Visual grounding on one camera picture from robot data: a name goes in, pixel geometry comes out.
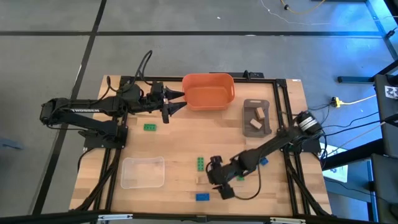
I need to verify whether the orange plastic bin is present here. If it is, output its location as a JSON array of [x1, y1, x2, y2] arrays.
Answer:
[[182, 73, 236, 111]]

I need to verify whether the yellow extension cord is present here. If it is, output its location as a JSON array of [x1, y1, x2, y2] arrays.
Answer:
[[340, 94, 377, 106]]

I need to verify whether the black floor beam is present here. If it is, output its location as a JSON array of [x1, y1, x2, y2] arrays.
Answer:
[[338, 58, 398, 84]]

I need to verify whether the black cabinet with marker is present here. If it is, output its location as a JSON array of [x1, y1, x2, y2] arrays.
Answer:
[[374, 73, 398, 158]]

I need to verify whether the grey-brown plastic tray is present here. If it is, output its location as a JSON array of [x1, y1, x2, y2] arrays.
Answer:
[[242, 98, 272, 138]]

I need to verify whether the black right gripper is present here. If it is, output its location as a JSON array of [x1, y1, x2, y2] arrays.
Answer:
[[206, 155, 239, 200]]

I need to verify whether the silver metal bracket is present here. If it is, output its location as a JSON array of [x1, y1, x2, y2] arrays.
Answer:
[[269, 217, 307, 224], [98, 213, 134, 222]]

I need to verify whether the printed paper sheet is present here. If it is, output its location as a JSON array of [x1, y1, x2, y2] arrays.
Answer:
[[323, 146, 349, 184]]

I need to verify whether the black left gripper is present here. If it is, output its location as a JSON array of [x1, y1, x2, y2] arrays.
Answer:
[[146, 82, 188, 124]]

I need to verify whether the black aluminium crossbar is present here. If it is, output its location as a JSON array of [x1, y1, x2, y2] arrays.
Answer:
[[0, 210, 398, 224]]

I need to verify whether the plain black cabinet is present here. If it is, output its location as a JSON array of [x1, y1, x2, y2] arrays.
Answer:
[[369, 154, 398, 224]]

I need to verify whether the clear plastic bin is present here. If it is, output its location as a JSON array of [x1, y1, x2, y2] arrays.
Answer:
[[120, 156, 165, 190]]

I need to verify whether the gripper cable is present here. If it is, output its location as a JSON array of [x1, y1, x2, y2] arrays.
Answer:
[[233, 163, 262, 200], [134, 49, 154, 86]]

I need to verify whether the white floor cable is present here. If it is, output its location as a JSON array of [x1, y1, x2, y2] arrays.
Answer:
[[260, 0, 331, 26]]

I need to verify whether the yellow floor cable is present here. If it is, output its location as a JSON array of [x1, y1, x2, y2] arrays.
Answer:
[[280, 0, 326, 16]]

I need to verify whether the black aluminium table frame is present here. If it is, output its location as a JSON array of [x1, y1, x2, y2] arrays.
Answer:
[[74, 70, 332, 218]]

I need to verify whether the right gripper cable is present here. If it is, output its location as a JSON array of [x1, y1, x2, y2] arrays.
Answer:
[[233, 163, 262, 200]]

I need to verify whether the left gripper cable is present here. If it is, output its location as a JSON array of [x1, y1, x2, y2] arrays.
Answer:
[[134, 49, 154, 86]]

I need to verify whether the black-and-white marker tag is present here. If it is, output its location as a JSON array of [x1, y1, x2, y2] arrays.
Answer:
[[384, 85, 398, 100]]

